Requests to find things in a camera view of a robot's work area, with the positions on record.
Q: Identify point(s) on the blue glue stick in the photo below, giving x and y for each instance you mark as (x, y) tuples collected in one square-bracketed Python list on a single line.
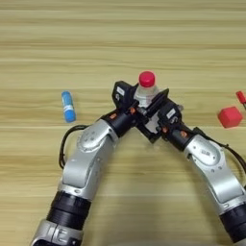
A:
[(68, 107)]

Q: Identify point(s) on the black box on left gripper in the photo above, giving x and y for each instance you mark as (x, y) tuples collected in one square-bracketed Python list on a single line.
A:
[(123, 93)]

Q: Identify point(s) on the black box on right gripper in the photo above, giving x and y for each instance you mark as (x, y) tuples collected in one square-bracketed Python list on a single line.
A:
[(169, 113)]

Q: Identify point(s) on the clear bottle with red cap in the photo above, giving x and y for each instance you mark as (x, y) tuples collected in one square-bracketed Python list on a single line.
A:
[(146, 79)]

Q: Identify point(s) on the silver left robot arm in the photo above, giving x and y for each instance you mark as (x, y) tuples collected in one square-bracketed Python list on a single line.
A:
[(86, 160)]

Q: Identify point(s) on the red cube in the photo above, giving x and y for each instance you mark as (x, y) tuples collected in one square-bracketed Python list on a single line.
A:
[(230, 117)]

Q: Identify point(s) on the red marker pen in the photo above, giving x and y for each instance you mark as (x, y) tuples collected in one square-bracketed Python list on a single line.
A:
[(241, 96)]

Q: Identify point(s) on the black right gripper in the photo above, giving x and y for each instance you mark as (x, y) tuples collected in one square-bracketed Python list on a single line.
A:
[(177, 136)]

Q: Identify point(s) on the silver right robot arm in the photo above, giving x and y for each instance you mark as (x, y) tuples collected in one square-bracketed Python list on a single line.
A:
[(214, 169)]

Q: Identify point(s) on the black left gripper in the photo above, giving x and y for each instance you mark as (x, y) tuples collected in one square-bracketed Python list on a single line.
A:
[(123, 121)]

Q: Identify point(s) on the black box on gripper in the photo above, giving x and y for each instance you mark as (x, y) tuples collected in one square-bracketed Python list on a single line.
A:
[(169, 113), (123, 93)]

